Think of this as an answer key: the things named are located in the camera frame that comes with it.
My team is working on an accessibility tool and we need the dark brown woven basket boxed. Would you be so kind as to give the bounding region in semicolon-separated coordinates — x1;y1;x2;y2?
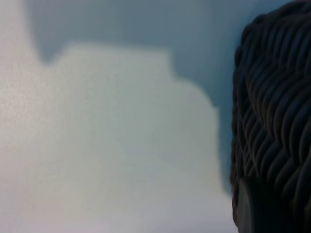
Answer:
230;0;311;233

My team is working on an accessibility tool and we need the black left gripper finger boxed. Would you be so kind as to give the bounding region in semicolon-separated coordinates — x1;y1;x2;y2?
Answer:
237;177;290;233

